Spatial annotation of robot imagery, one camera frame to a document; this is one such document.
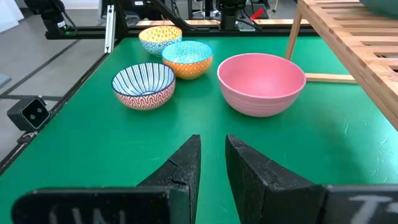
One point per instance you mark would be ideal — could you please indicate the silver aluminium profile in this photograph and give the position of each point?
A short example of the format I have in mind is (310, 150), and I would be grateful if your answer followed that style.
(109, 31)

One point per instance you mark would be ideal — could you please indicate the green table mat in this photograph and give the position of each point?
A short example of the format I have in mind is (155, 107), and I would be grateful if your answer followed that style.
(93, 140)

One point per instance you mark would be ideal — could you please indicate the yellow bowl blue outside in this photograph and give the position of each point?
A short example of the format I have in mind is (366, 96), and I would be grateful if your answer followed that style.
(152, 46)

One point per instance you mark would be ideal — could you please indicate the blue striped bowl red outside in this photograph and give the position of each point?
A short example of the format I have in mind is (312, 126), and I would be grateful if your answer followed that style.
(143, 99)

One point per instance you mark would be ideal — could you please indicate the wooden slatted shelf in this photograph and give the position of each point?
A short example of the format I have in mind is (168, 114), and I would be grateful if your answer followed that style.
(357, 40)

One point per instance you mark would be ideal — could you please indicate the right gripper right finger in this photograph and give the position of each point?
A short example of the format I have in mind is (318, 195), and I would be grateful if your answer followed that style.
(264, 193)

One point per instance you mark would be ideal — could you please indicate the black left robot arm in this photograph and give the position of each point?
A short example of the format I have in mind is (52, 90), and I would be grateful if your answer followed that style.
(229, 15)

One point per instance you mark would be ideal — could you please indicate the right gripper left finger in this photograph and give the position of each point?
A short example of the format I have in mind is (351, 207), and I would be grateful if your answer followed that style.
(174, 186)

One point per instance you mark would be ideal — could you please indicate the black table-level camera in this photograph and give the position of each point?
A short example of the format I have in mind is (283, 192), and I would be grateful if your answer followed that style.
(28, 113)

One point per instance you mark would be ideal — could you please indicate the turquoise bowl orange outside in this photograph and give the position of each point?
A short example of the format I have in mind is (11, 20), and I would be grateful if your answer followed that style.
(186, 70)

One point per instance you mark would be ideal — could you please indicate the plain pink bowl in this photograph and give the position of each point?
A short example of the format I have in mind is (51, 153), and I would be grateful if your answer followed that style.
(261, 93)

